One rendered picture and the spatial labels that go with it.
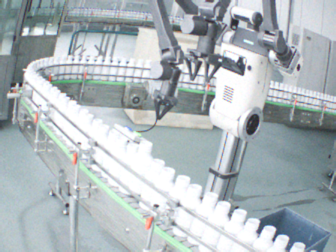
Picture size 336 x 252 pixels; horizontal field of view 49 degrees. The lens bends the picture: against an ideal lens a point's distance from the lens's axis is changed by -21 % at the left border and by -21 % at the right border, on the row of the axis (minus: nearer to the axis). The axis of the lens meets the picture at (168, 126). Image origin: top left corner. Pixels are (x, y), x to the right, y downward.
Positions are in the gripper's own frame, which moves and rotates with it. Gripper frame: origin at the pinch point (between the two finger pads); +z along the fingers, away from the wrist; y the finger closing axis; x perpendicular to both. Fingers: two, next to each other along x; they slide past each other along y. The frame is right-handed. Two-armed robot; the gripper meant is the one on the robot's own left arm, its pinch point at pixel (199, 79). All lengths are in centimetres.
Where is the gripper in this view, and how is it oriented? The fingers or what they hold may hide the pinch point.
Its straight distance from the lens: 141.3
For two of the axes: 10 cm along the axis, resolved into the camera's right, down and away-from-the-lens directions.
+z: -1.9, 9.4, 2.7
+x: -5.9, -3.3, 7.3
